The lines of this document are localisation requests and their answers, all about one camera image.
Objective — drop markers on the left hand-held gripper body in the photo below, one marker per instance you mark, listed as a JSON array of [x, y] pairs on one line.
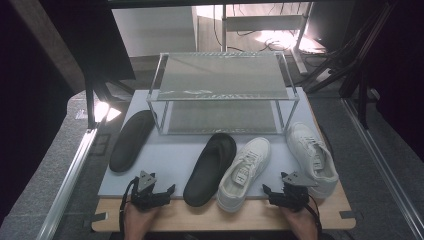
[[148, 196]]

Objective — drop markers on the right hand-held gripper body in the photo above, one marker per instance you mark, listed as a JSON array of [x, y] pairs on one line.
[[293, 196]]

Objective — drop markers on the white sneaker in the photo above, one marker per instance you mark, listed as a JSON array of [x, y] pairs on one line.
[[311, 156], [246, 163]]

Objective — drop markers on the person's left hand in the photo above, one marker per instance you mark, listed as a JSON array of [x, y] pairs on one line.
[[136, 223]]

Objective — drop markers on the person's right hand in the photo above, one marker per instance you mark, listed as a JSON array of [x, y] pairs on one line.
[[301, 225]]

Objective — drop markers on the black slipper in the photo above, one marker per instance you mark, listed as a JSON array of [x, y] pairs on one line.
[[208, 170], [131, 141]]

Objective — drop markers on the black tape piece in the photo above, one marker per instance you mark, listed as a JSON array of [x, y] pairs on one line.
[[346, 214], [99, 217]]

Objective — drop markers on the black tripod stand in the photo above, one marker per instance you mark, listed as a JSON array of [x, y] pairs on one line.
[[90, 100], [361, 83]]

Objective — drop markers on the white cabinet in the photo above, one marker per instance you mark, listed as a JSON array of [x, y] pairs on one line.
[[153, 30]]

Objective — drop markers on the grey metal stand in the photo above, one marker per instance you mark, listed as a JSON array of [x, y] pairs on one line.
[[263, 22]]

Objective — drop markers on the brown wooden beam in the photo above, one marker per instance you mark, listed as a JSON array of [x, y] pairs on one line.
[[50, 50]]

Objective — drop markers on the aluminium rail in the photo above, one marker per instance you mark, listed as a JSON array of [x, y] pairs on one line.
[[66, 186], [383, 166]]

